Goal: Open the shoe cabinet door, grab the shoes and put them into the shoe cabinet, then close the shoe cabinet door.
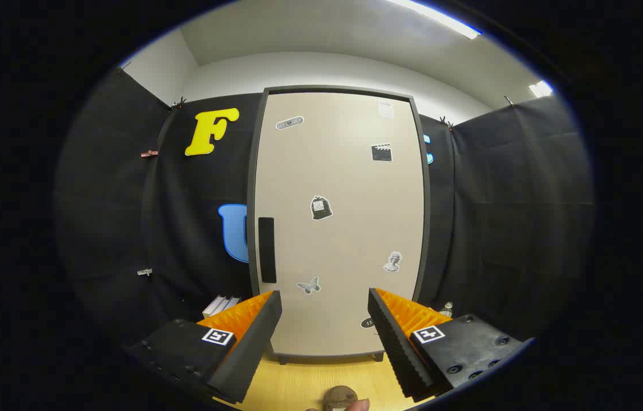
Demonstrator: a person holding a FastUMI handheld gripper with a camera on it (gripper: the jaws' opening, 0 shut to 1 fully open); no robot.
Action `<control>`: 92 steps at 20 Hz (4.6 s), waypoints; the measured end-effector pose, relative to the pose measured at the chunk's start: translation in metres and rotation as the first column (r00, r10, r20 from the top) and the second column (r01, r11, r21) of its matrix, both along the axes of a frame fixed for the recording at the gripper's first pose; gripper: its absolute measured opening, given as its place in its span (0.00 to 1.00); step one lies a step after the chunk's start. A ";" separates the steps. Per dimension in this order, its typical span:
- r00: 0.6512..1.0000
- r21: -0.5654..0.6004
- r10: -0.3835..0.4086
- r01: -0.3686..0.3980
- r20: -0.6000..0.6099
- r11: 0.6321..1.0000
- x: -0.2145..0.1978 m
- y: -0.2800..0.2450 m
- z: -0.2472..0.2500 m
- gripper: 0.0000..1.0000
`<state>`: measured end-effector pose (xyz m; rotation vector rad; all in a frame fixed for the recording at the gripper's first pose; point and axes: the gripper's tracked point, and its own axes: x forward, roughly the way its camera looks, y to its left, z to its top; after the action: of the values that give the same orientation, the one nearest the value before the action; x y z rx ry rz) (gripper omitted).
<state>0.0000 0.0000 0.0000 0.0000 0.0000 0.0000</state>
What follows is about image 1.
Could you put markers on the pink clothes peg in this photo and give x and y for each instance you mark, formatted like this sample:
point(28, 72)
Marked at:
point(149, 153)

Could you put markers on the brown fuzzy shoe with bow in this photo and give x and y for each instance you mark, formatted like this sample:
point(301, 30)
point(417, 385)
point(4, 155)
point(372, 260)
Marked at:
point(339, 395)

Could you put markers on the black backdrop cloth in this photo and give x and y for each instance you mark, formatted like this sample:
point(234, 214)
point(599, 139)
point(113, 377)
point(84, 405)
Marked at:
point(498, 200)

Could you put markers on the silver metal clip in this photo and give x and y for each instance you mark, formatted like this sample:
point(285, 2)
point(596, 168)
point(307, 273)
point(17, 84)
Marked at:
point(144, 272)

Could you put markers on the beige shoe cabinet door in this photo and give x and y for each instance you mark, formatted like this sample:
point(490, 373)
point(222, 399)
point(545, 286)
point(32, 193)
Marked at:
point(344, 171)

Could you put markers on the long ceiling light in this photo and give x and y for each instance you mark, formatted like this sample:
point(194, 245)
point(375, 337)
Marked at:
point(441, 18)

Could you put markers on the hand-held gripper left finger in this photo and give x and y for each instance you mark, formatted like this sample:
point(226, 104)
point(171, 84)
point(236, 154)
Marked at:
point(253, 348)

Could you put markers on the dark grey shoe cabinet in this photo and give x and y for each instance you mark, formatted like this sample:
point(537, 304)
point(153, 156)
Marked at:
point(252, 188)

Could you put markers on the small ceiling light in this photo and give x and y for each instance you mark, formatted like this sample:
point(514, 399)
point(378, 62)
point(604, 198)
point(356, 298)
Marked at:
point(541, 88)

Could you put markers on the green label bottle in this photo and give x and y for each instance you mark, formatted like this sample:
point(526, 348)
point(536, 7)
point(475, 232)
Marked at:
point(447, 310)

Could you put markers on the white cover book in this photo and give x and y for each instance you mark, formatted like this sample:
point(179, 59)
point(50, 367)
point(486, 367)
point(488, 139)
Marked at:
point(213, 307)

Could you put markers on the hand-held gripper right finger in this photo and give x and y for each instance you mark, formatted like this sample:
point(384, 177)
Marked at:
point(395, 348)

